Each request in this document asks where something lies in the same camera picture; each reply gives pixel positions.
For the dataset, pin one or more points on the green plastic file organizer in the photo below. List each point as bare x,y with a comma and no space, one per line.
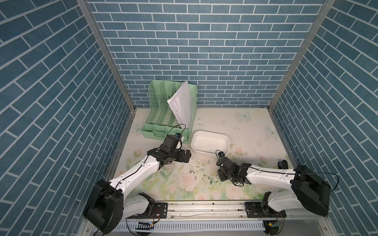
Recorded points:
161,120

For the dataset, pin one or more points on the floral table mat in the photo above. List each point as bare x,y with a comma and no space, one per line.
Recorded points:
253,139

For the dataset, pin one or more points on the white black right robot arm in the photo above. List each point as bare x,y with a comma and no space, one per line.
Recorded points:
301,187

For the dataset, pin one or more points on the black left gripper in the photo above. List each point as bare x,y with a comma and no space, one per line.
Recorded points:
181,158

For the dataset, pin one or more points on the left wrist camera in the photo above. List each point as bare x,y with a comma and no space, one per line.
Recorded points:
173,141

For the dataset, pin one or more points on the white paper stack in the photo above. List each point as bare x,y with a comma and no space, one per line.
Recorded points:
181,104

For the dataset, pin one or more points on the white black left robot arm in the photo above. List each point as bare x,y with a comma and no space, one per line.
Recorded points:
108,202

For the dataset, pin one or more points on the white plastic storage box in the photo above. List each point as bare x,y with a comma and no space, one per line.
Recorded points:
206,143

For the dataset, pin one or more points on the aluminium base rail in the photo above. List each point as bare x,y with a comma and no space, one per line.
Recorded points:
224,218

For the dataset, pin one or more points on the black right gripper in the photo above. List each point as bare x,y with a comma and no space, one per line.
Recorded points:
221,177

